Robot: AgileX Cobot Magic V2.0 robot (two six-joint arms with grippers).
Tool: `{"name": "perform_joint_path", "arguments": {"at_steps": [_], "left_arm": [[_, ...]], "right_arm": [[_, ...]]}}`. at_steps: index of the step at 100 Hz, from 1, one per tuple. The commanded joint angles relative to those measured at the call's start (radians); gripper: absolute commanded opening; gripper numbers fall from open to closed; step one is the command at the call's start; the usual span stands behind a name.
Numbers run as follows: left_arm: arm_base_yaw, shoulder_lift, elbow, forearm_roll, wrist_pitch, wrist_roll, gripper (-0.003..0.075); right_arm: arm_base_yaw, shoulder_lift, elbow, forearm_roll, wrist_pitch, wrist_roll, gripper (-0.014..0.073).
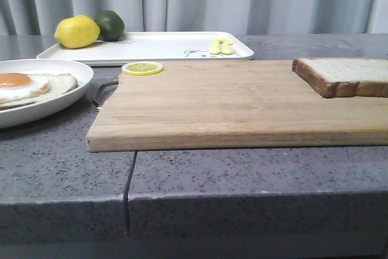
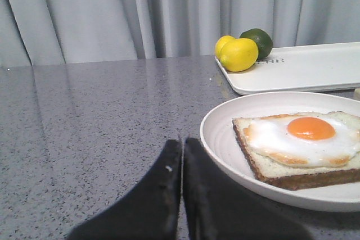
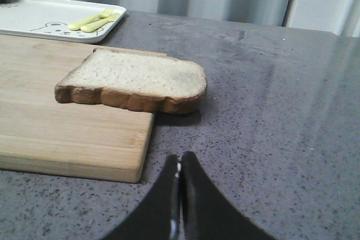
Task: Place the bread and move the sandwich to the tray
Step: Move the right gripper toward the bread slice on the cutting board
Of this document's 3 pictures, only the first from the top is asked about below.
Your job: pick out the white rectangular tray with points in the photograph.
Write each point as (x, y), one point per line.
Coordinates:
(149, 46)

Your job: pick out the wooden cutting board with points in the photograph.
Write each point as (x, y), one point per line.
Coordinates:
(224, 104)

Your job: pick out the green lime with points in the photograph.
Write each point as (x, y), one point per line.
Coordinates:
(111, 25)

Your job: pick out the lemon slice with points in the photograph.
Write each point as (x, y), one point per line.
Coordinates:
(142, 68)

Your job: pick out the yellow plastic knife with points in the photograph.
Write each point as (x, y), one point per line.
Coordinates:
(226, 48)

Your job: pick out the bottom bread slice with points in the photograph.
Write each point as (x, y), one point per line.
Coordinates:
(59, 85)

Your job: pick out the white bread slice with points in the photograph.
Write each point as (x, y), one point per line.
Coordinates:
(344, 77)

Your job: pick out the white round plate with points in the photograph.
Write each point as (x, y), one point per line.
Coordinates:
(25, 114)

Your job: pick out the yellow lemon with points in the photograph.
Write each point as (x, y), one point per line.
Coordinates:
(77, 32)

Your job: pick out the fried egg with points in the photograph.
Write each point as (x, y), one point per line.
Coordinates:
(18, 86)

